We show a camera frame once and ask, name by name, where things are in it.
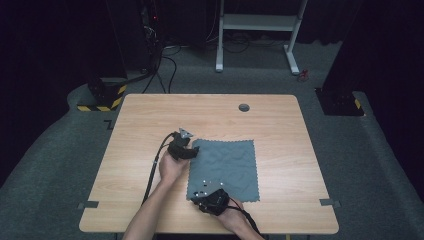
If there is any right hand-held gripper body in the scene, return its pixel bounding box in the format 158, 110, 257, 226
194, 179, 231, 216

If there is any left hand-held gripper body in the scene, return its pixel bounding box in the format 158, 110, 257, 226
167, 127, 194, 161

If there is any grey cleaning cloth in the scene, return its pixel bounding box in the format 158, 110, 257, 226
185, 138, 261, 203

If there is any person's left hand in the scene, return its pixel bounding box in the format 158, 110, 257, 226
158, 154, 190, 186

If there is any person's right hand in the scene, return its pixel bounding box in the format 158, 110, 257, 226
216, 204, 248, 234

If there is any black yellow striped base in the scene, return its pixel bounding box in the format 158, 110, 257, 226
77, 77, 128, 113

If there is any grey tape strip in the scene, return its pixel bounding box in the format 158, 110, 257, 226
77, 200, 100, 210
319, 198, 342, 208

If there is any dark equipment rack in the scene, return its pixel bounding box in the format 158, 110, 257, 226
139, 0, 165, 72

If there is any white metal stand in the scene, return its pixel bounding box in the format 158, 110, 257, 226
214, 0, 309, 76

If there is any black base block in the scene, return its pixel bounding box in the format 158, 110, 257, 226
314, 87, 365, 117

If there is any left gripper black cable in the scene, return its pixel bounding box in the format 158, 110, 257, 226
141, 132, 176, 206

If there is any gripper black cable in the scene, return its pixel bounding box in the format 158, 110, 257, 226
227, 197, 262, 235
141, 132, 176, 206

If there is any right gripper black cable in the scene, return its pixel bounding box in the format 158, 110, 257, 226
227, 197, 262, 235

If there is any black floor cable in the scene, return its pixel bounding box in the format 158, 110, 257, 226
141, 54, 178, 95

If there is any cable bundle under stand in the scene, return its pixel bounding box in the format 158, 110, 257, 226
204, 31, 288, 54

